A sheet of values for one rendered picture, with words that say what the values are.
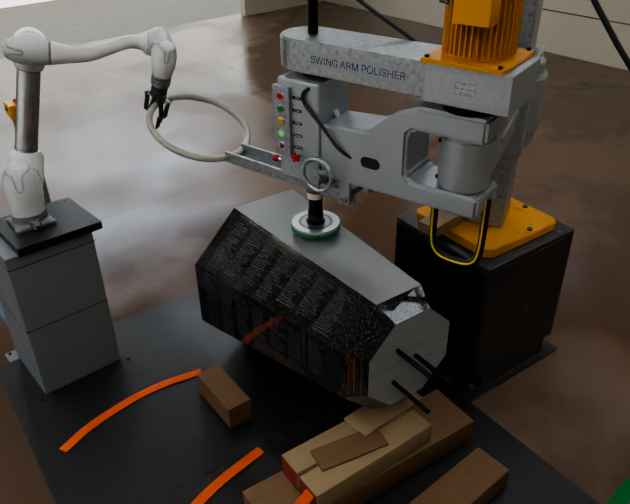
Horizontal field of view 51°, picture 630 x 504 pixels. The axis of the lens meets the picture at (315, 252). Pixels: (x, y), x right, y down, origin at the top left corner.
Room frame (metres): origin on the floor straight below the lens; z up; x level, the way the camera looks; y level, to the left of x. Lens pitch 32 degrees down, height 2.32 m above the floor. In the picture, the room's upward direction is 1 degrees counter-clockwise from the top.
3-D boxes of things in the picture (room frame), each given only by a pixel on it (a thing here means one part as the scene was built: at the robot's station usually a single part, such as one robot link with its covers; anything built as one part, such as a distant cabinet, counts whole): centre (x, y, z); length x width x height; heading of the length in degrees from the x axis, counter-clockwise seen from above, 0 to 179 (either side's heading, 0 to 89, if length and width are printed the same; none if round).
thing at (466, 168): (2.17, -0.54, 1.34); 0.19 x 0.19 x 0.20
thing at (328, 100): (2.50, -0.07, 1.32); 0.36 x 0.22 x 0.45; 55
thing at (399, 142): (2.31, -0.32, 1.30); 0.74 x 0.23 x 0.49; 55
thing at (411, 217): (2.76, -0.82, 0.37); 0.66 x 0.66 x 0.74; 35
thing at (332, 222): (2.55, -0.01, 0.87); 0.21 x 0.21 x 0.01
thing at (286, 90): (2.50, 0.12, 1.37); 0.08 x 0.03 x 0.28; 55
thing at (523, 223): (2.76, -0.82, 0.76); 0.49 x 0.49 x 0.05; 35
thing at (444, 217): (2.65, -0.58, 0.81); 0.20 x 0.10 x 0.05; 133
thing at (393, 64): (2.34, -0.29, 1.61); 0.96 x 0.25 x 0.17; 55
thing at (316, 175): (2.38, -0.03, 1.20); 0.15 x 0.10 x 0.15; 55
